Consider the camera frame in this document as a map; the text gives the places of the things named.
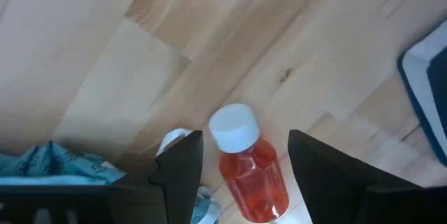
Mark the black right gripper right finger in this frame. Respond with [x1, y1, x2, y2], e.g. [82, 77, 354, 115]
[287, 129, 447, 224]

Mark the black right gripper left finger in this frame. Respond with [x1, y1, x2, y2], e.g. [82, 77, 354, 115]
[111, 130, 204, 224]

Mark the navy white striped fabric basket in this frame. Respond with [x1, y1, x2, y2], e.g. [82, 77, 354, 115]
[397, 17, 447, 167]

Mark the teal patterned hospital gown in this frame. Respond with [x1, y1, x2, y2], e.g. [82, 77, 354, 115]
[0, 128, 221, 224]

